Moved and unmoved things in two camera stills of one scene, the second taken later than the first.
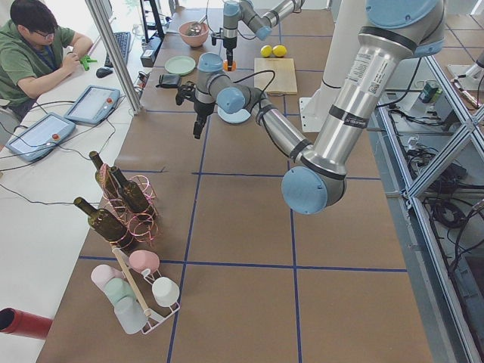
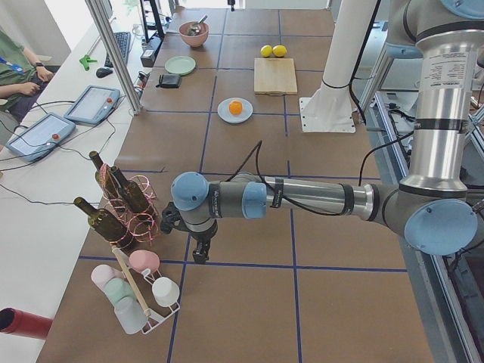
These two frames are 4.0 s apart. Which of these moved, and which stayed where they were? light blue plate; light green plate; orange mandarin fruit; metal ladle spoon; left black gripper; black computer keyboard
Moved: orange mandarin fruit; left black gripper
Stayed: black computer keyboard; metal ladle spoon; light green plate; light blue plate
